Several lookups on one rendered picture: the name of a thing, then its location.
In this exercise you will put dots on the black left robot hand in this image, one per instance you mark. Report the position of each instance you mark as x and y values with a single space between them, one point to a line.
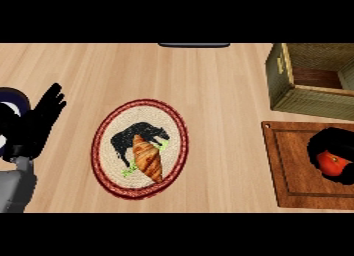
34 123

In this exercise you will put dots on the golden brown croissant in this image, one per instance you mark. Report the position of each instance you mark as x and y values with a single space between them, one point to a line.
146 159

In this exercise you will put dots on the oval red-rimmed woven placemat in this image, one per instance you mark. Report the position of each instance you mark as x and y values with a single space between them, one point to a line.
139 149

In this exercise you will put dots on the green wicker basket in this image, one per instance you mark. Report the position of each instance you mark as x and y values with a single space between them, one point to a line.
315 100

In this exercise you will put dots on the dark grey flat appliance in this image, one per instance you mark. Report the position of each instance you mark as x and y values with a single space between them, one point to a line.
194 44

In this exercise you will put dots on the red tomato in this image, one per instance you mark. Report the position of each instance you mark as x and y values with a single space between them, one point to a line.
331 163

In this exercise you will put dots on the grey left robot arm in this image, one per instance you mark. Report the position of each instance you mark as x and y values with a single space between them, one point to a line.
11 186

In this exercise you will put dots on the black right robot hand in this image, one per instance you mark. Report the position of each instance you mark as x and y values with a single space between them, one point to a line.
346 146

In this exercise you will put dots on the brown wooden cutting board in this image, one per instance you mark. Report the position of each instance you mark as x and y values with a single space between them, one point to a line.
295 166

